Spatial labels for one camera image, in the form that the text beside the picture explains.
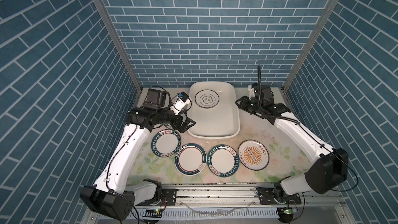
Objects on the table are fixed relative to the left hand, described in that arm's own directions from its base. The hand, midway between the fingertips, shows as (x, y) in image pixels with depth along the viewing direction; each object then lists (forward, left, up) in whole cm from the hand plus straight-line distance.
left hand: (188, 116), depth 70 cm
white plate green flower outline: (+34, -10, -26) cm, 44 cm away
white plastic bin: (+24, -15, -27) cm, 40 cm away
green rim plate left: (+1, +15, -29) cm, 33 cm away
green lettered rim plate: (-11, -18, -28) cm, 35 cm away
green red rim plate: (-10, 0, -27) cm, 29 cm away
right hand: (+13, -25, -3) cm, 28 cm away
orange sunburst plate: (-8, -36, -27) cm, 46 cm away
